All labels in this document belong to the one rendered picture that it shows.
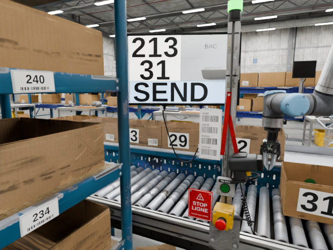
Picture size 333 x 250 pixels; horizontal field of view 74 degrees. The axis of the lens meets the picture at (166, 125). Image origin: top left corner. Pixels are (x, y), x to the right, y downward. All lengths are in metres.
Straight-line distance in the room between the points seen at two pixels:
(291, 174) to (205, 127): 0.72
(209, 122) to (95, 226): 0.54
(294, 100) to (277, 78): 5.01
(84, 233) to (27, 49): 0.36
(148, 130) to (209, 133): 0.86
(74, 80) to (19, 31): 0.10
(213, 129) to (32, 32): 0.66
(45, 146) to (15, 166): 0.06
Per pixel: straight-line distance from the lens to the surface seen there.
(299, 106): 0.98
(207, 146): 0.88
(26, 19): 0.42
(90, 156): 0.51
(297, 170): 1.44
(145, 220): 1.14
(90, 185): 0.47
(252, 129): 1.75
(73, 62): 0.46
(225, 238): 1.03
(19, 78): 0.36
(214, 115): 0.86
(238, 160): 0.82
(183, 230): 1.08
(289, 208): 1.20
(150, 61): 0.97
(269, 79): 5.97
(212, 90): 0.96
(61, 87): 0.40
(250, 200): 1.29
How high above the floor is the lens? 1.32
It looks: 9 degrees down
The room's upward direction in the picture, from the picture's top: straight up
